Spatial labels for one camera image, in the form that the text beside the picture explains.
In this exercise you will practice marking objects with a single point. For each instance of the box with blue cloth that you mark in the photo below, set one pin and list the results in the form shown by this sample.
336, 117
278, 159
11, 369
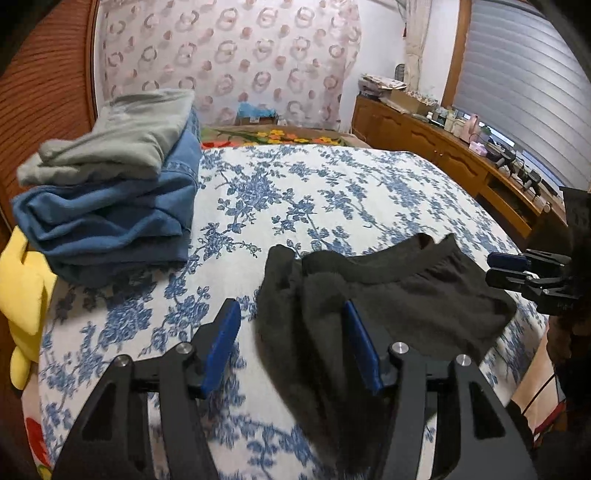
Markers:
256, 113

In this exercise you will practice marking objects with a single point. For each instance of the beige lace curtain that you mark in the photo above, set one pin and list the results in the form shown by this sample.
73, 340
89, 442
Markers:
415, 41

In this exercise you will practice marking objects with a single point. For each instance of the black pants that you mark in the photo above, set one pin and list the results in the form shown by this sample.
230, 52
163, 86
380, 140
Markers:
392, 295

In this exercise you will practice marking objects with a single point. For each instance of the folded grey pants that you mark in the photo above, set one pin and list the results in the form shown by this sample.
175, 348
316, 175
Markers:
129, 134

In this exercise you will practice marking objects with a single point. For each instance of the wooden sideboard cabinet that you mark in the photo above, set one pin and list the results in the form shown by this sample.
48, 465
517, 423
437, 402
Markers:
415, 138

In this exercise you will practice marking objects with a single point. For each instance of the open cardboard box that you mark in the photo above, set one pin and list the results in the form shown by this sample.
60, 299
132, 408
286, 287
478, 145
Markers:
408, 101

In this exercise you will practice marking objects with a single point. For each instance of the colourful flower blanket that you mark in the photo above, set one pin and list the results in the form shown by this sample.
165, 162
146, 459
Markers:
286, 136

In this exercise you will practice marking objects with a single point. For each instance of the yellow plush toy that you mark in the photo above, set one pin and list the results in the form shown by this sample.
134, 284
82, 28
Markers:
23, 300

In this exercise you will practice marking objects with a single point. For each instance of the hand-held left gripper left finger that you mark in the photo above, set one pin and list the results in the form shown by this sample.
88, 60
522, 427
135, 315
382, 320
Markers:
221, 344

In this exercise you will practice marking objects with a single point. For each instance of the pink tissue box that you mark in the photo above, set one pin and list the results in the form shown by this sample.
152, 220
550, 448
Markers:
478, 147

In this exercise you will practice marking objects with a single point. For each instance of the pink bottle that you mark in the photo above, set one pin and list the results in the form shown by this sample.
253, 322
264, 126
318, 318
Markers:
473, 124

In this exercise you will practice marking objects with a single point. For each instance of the person's right forearm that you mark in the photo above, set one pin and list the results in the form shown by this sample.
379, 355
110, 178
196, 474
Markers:
572, 392

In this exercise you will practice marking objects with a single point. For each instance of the blue floral white bedspread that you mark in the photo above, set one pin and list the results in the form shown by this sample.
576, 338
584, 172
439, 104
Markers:
332, 194

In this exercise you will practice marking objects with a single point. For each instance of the stack of papers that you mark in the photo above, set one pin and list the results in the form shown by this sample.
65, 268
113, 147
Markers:
381, 84

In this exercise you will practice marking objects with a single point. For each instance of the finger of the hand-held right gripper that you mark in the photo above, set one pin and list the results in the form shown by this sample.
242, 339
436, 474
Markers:
508, 261
508, 279

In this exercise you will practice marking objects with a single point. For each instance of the group of small bottles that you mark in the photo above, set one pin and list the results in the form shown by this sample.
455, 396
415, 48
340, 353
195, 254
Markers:
448, 119

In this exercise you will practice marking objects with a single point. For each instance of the folded blue jeans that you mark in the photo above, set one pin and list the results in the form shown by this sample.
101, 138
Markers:
115, 217

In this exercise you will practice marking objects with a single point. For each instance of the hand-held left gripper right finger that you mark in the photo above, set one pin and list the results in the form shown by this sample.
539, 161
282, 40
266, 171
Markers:
362, 346

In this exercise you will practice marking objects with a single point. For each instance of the wooden slatted wardrobe door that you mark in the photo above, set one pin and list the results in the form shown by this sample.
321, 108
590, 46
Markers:
46, 83

